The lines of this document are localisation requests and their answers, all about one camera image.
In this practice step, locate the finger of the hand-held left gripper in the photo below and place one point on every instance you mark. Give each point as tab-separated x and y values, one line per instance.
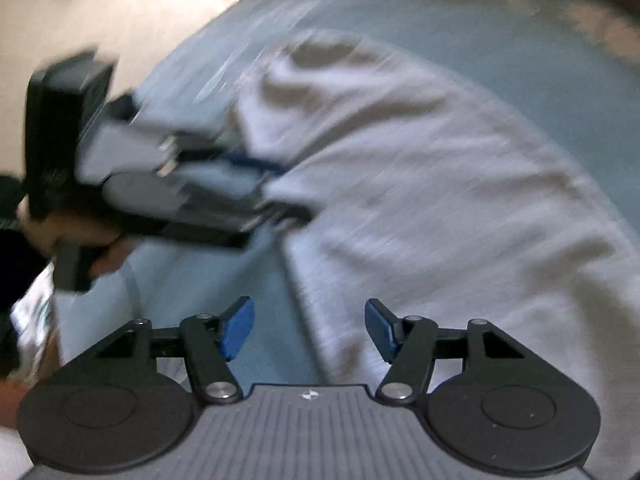
285	215
250	162

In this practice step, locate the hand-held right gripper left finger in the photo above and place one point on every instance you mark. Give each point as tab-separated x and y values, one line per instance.
237	327

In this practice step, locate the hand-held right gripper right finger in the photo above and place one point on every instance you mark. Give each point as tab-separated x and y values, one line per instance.
380	327

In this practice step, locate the grey sweatpants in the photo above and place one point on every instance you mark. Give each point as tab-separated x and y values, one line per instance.
425	185

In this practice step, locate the person's left hand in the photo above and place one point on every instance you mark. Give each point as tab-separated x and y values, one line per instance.
75	232

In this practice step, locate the black and white cloth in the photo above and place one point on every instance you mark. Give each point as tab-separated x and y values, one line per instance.
35	320

